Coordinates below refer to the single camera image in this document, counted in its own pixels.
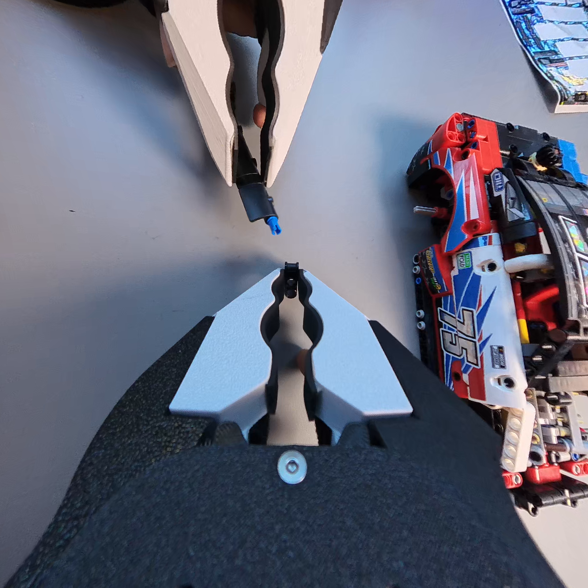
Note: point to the blue lego pin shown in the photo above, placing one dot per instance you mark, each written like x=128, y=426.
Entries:
x=274, y=226

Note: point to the red white lego race car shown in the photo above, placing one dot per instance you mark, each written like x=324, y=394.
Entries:
x=496, y=298

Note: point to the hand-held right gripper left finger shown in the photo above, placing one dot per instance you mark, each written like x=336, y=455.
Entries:
x=225, y=363

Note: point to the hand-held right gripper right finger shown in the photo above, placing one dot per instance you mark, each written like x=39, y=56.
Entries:
x=363, y=367

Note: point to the holographic sticker sheet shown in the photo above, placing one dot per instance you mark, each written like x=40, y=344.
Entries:
x=556, y=46

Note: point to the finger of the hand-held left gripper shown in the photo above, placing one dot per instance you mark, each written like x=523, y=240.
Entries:
x=298, y=69
x=202, y=69

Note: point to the black two-hole lego beam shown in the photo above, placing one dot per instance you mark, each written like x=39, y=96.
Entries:
x=291, y=280

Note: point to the long black lego axle assembly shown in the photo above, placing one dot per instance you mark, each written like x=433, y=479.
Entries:
x=257, y=197

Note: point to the person's left hand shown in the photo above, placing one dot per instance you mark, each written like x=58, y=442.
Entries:
x=239, y=16

